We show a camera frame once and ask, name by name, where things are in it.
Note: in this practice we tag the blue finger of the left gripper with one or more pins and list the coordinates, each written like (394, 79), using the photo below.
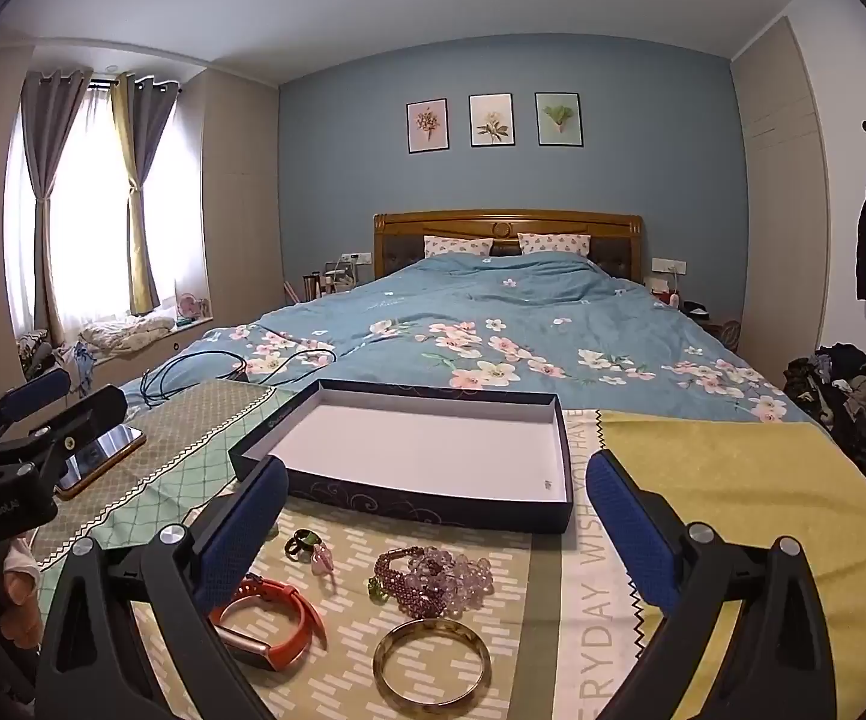
(83, 423)
(21, 402)

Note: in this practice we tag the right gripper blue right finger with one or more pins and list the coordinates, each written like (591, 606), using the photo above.
(778, 661)

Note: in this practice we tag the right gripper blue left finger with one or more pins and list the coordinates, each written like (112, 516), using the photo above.
(93, 663)

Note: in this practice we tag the orange smart watch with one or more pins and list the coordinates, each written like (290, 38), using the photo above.
(268, 624)

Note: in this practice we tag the tortoiseshell bangle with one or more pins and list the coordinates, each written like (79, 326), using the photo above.
(432, 666)

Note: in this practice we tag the person's left hand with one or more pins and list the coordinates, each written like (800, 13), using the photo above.
(21, 622)

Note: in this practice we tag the smartphone in brown case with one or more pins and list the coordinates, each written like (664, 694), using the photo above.
(95, 459)

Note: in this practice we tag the folded blanket on windowsill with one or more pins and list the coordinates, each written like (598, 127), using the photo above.
(122, 337)

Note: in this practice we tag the pile of dark clothes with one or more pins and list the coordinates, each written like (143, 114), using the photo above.
(830, 386)

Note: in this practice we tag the beige wardrobe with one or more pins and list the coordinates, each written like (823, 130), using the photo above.
(787, 230)

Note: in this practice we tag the blue floral duvet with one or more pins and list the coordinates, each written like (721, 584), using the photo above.
(549, 323)

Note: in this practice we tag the right grey yellow curtain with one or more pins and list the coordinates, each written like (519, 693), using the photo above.
(141, 107)

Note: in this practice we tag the grey yellow curtain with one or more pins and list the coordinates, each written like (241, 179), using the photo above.
(49, 104)
(141, 107)

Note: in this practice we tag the dark blue shallow box tray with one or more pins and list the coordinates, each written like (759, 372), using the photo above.
(455, 458)

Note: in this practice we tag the left grey yellow curtain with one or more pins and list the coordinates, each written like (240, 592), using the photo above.
(49, 104)

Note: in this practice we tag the left patterned pillow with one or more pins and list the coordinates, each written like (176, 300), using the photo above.
(433, 246)

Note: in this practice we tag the patterned pillow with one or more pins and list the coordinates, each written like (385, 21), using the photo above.
(563, 242)
(433, 246)

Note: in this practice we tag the wooden headboard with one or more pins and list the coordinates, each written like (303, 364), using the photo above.
(616, 240)

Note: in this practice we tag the right patterned pillow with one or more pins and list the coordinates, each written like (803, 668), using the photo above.
(563, 242)

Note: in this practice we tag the left framed flower picture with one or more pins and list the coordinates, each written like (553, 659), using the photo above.
(427, 126)

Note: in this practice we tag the framed flower picture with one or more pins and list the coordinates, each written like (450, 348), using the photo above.
(427, 126)
(492, 120)

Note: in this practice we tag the middle framed flower picture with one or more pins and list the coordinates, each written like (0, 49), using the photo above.
(492, 120)

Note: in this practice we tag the right framed leaf picture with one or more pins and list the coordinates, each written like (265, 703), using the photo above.
(559, 119)

